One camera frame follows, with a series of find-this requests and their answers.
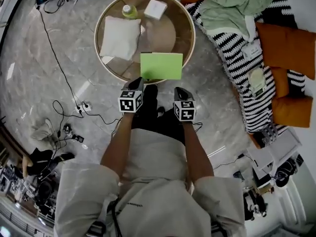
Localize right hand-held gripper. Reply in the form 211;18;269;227
173;87;198;122

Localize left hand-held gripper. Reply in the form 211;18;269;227
118;77;145;114

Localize green book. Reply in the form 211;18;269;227
140;52;184;81

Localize person's right forearm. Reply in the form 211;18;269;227
182;120;215;185

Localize person's left forearm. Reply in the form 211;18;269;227
100;112;138;180

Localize round glass coffee table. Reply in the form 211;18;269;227
94;0;196;85

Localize black white patterned sofa throw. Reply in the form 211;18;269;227
184;0;307;143

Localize person's black trousers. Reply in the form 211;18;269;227
130;84;186;145

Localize white pillow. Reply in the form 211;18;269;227
99;16;142;61

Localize white power strip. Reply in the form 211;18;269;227
75;102;92;114

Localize green drink bottle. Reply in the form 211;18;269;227
121;4;138;19

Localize beige packet with dark label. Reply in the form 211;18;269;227
247;67;268;97

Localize small devices on floor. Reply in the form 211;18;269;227
62;123;85;143

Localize small white box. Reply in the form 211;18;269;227
143;0;168;20

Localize person's grey sweatshirt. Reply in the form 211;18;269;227
53;128;247;237

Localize grey black patterned cushion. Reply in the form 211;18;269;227
253;126;279;148

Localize small orange cushion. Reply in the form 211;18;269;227
270;67;290;99

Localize green knitted blanket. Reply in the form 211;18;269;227
198;0;276;41

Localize beige cloth bundle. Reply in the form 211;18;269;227
31;118;54;142

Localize white side cabinet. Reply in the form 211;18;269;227
246;129;305;174

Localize large orange cushion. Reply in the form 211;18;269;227
271;95;314;129
255;21;316;80

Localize black power strip cable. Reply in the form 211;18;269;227
81;102;122;126

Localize black looped cable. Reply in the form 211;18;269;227
52;100;85;120

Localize black adapter cable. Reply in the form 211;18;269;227
212;153;255;170

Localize long black floor cable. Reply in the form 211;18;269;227
36;5;82;108

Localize black bag with cables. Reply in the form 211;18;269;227
275;161;297;188

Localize black chest cable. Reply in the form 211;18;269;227
111;198;123;237

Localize black white shoulder strap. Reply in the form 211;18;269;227
86;198;117;237

